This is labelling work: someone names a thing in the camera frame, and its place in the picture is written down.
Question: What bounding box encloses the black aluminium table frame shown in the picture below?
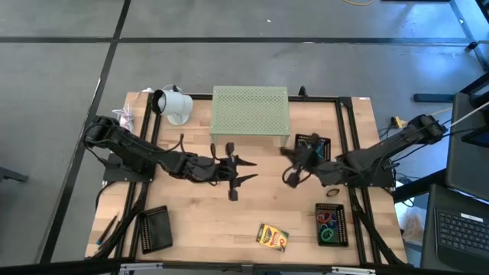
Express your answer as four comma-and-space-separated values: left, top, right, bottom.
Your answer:
87, 93, 412, 267

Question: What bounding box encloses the green perforated metal riser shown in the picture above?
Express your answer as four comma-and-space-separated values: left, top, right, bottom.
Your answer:
209, 85, 291, 147

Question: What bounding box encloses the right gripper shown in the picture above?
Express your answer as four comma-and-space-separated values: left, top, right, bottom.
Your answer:
279, 132, 342, 189

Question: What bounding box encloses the white lamp cable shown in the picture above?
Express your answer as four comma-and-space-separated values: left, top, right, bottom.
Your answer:
112, 84, 180, 133

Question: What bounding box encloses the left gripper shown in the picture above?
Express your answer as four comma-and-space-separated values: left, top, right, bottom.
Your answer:
189, 141, 259, 202

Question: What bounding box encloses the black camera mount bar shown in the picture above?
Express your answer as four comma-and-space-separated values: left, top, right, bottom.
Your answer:
0, 257, 489, 275

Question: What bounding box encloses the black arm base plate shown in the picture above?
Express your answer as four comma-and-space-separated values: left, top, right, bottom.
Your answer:
341, 158, 395, 189
102, 152, 157, 183

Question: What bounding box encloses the beige crumpled bag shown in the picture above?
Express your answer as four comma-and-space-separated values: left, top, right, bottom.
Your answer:
403, 212, 423, 245

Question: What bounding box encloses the black slotted plastic basket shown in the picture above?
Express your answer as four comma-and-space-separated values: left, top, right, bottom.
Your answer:
315, 202, 350, 248
294, 133, 332, 163
138, 205, 174, 256

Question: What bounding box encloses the dark grey laptop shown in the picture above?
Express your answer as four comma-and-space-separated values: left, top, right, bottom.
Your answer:
419, 183, 489, 274

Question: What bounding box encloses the dark blue pen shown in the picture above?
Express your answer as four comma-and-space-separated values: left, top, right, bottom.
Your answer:
95, 213, 120, 246

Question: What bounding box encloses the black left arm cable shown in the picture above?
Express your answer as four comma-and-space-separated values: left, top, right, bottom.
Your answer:
152, 132, 186, 154

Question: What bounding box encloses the black chair leg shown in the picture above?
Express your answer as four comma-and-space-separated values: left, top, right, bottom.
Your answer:
0, 166, 30, 184

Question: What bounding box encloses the black floor bar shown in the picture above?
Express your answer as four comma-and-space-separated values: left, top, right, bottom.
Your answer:
413, 93, 455, 103

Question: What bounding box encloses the yellow Crayola crayon box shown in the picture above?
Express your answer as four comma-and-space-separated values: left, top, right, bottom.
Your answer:
255, 222, 290, 254

